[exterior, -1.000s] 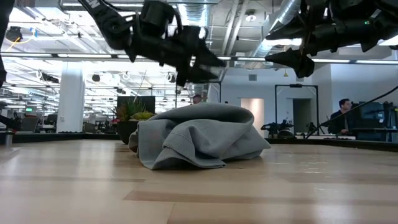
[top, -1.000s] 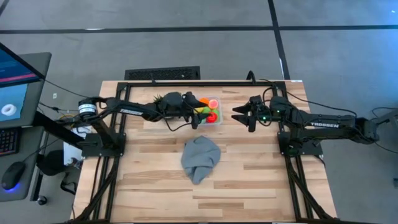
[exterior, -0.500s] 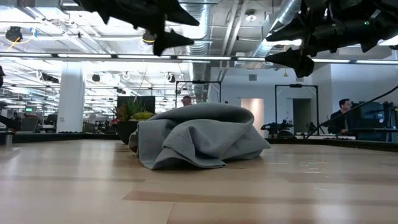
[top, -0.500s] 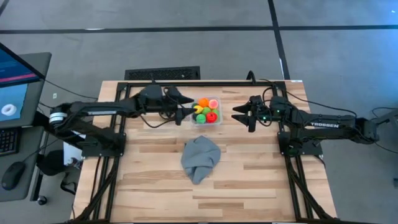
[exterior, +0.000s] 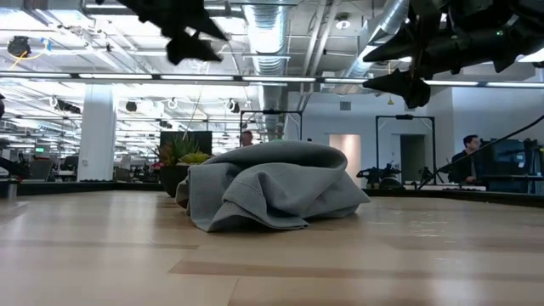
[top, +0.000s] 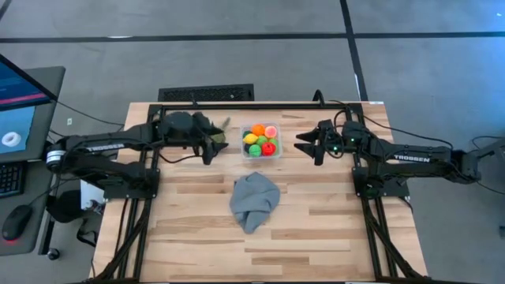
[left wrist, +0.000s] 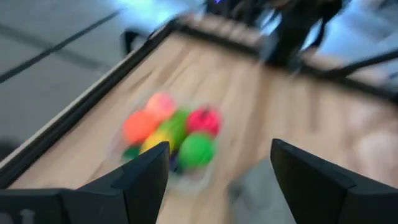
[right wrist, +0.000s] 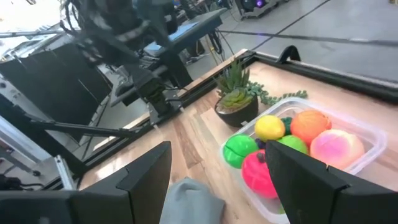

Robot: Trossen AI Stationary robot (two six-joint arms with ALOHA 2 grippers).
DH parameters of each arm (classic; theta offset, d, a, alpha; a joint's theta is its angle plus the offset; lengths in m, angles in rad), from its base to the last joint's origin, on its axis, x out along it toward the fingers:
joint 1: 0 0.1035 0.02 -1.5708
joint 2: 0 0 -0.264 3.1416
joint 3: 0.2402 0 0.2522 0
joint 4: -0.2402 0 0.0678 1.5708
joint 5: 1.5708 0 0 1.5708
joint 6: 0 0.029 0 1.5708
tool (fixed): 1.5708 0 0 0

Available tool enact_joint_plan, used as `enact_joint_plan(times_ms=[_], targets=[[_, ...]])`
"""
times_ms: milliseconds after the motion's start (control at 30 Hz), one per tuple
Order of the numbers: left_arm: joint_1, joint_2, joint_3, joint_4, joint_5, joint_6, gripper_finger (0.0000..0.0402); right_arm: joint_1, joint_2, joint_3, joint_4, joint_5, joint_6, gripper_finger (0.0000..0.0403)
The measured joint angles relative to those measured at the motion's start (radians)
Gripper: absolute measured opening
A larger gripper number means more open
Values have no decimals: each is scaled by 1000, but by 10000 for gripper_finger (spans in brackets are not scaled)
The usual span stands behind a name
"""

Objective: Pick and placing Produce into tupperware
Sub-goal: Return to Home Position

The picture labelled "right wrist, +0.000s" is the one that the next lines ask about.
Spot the peach toy fruit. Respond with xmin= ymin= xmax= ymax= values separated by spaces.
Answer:
xmin=309 ymin=129 xmax=366 ymax=170

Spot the smooth green toy fruit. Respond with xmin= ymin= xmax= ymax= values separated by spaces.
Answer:
xmin=223 ymin=134 xmax=259 ymax=170

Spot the red toy strawberry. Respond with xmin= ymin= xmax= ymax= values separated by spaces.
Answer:
xmin=241 ymin=149 xmax=279 ymax=199

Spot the potted succulent plant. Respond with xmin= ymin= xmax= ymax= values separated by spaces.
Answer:
xmin=213 ymin=58 xmax=308 ymax=128

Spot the clear plastic tupperware container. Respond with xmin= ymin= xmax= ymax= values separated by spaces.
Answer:
xmin=220 ymin=96 xmax=389 ymax=224

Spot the orange toy pumpkin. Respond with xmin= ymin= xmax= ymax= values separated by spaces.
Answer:
xmin=290 ymin=109 xmax=333 ymax=147

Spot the grey desk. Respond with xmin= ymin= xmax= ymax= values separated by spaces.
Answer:
xmin=142 ymin=7 xmax=228 ymax=90

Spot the yellow toy lemon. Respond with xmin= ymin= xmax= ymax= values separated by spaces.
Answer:
xmin=254 ymin=114 xmax=286 ymax=142

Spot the blue desk mat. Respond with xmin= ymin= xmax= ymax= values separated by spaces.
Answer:
xmin=144 ymin=21 xmax=208 ymax=54

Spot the black curved frame handle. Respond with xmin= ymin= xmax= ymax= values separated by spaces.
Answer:
xmin=276 ymin=45 xmax=302 ymax=65

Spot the green toy lime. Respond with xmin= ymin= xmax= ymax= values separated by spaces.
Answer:
xmin=277 ymin=134 xmax=309 ymax=156

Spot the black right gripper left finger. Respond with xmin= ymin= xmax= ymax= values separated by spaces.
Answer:
xmin=0 ymin=141 xmax=172 ymax=224

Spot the grey cloth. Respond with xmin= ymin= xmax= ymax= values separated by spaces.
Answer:
xmin=159 ymin=177 xmax=226 ymax=224

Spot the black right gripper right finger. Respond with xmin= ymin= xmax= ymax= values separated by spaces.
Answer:
xmin=265 ymin=139 xmax=398 ymax=224

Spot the black aluminium table frame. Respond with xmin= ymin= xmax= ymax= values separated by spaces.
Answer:
xmin=40 ymin=49 xmax=398 ymax=191

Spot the lit computer tower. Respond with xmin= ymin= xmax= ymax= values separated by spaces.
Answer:
xmin=239 ymin=0 xmax=271 ymax=13

